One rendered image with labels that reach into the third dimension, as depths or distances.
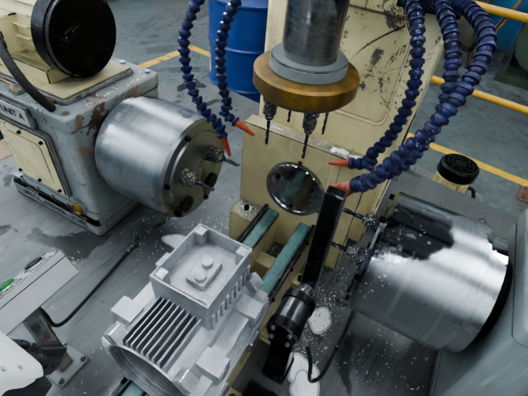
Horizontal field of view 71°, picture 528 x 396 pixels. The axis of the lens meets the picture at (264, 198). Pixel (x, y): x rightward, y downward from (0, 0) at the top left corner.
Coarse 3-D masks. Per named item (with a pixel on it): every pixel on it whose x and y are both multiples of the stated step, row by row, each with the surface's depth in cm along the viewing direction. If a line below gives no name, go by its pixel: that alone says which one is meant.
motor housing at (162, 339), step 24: (144, 288) 60; (144, 312) 55; (168, 312) 53; (264, 312) 63; (144, 336) 51; (168, 336) 51; (192, 336) 52; (216, 336) 54; (240, 336) 56; (120, 360) 59; (144, 360) 62; (168, 360) 49; (192, 360) 51; (144, 384) 60; (168, 384) 61
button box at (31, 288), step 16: (48, 256) 61; (64, 256) 61; (32, 272) 58; (48, 272) 59; (64, 272) 61; (16, 288) 56; (32, 288) 57; (48, 288) 59; (0, 304) 54; (16, 304) 55; (32, 304) 57; (0, 320) 54; (16, 320) 55
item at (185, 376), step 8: (248, 280) 59; (256, 280) 60; (248, 288) 60; (256, 288) 60; (112, 328) 52; (120, 328) 52; (104, 336) 52; (112, 336) 51; (120, 336) 52; (112, 344) 52; (120, 368) 60; (184, 368) 49; (176, 376) 49; (184, 376) 48; (192, 376) 48; (176, 384) 48; (184, 384) 47; (192, 384) 48; (184, 392) 49
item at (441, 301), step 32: (384, 224) 62; (416, 224) 62; (448, 224) 62; (480, 224) 64; (352, 256) 68; (384, 256) 61; (416, 256) 59; (448, 256) 58; (480, 256) 58; (352, 288) 68; (384, 288) 61; (416, 288) 59; (448, 288) 57; (480, 288) 57; (384, 320) 65; (416, 320) 61; (448, 320) 58; (480, 320) 57
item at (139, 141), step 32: (128, 128) 78; (160, 128) 76; (192, 128) 77; (96, 160) 83; (128, 160) 77; (160, 160) 74; (192, 160) 82; (128, 192) 82; (160, 192) 76; (192, 192) 87
